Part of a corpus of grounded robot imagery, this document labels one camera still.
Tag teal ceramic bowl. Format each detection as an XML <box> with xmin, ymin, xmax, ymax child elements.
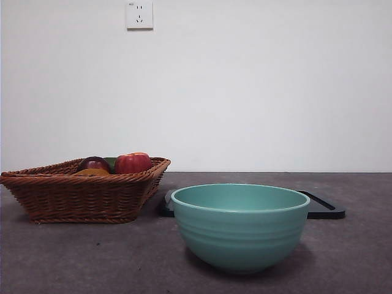
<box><xmin>170</xmin><ymin>183</ymin><xmax>311</xmax><ymax>275</ymax></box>

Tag dark rectangular tray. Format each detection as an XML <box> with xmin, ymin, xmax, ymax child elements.
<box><xmin>157</xmin><ymin>189</ymin><xmax>347</xmax><ymax>219</ymax></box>

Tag dark red apple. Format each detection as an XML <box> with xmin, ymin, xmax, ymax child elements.
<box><xmin>76</xmin><ymin>156</ymin><xmax>111</xmax><ymax>172</ymax></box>

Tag brown kiwi fruit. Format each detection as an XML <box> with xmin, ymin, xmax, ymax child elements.
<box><xmin>75</xmin><ymin>167</ymin><xmax>110</xmax><ymax>176</ymax></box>

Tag brown wicker basket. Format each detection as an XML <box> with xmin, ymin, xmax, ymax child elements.
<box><xmin>0</xmin><ymin>156</ymin><xmax>172</xmax><ymax>224</ymax></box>

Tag white wall socket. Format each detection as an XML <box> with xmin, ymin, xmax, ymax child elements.
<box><xmin>127</xmin><ymin>0</ymin><xmax>154</xmax><ymax>31</ymax></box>

